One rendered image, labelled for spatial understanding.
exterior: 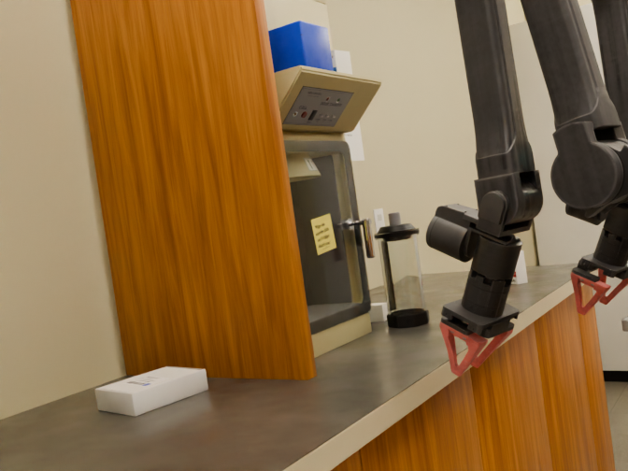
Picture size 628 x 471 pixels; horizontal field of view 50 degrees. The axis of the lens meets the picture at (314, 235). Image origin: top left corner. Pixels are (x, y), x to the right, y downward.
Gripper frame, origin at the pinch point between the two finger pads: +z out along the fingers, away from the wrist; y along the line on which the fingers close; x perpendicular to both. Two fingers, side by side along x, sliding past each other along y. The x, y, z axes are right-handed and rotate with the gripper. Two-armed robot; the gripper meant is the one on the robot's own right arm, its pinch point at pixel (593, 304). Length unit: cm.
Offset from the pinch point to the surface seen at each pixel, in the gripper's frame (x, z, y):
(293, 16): -72, -39, 19
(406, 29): -152, -34, -121
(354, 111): -60, -21, 9
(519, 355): -19.1, 27.6, -20.7
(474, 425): -10.5, 30.0, 10.8
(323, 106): -57, -23, 22
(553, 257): -116, 82, -261
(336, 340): -42, 24, 21
